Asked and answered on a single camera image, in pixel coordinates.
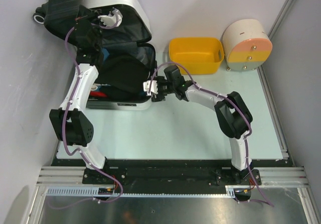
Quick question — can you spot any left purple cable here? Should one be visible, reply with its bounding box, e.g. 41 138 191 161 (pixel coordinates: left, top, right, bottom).
47 20 124 209

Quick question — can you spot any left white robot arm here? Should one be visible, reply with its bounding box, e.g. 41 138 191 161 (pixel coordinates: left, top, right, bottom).
49 6 111 184

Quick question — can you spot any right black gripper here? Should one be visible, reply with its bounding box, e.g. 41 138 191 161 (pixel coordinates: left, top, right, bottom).
149 76 175 103

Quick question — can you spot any white slotted cable duct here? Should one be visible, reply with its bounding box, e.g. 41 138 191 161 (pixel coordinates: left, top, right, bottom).
45 181 246 198

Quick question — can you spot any round pastel drawer box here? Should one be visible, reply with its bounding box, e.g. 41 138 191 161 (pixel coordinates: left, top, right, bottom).
222 19 273 71

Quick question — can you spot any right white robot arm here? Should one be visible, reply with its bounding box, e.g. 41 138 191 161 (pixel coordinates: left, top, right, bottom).
143 63 253 184

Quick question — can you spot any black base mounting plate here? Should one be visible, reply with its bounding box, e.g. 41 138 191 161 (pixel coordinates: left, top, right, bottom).
51 159 292 190

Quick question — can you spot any blue cloth item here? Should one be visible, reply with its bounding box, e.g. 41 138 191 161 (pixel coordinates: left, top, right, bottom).
101 48 110 62

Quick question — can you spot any black folded garment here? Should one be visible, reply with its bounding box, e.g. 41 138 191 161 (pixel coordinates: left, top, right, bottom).
95 55 150 100

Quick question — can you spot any aluminium frame rail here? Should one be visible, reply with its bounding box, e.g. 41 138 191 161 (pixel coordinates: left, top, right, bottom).
36 166 309 188

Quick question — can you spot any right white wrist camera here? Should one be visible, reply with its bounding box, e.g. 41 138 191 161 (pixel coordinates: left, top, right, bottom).
143 80 158 96

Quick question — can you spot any space print kids suitcase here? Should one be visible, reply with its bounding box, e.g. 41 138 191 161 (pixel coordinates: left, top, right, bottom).
33 0 157 110

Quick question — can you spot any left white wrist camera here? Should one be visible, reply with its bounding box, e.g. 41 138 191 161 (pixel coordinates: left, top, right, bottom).
98 8 123 29

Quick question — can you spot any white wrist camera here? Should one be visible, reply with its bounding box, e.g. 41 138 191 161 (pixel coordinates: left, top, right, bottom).
143 80 158 96
98 8 123 29

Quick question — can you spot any yellow plastic basket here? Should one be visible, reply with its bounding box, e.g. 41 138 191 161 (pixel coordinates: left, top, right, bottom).
169 37 224 75

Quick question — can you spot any red item in suitcase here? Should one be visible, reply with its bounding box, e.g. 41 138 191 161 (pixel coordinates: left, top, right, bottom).
90 91 108 98

